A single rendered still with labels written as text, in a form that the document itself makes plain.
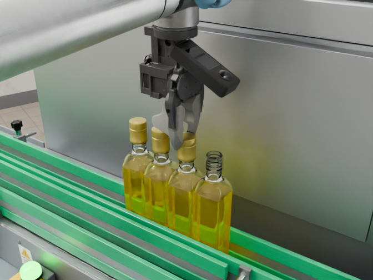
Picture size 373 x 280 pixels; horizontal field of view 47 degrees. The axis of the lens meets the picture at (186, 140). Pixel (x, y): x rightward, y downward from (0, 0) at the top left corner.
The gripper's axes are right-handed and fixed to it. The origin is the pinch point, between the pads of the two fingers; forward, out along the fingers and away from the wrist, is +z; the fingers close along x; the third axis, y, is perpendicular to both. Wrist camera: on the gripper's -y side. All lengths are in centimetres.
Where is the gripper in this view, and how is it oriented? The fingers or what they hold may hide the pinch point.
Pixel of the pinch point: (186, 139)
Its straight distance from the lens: 77.3
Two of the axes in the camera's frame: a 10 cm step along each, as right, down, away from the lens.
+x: -5.6, 3.9, -7.3
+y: -8.3, -2.6, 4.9
